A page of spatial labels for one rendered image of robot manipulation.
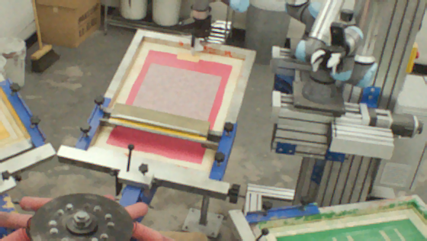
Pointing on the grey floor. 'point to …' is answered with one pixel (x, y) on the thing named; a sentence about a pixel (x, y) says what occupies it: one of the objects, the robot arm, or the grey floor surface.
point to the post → (203, 221)
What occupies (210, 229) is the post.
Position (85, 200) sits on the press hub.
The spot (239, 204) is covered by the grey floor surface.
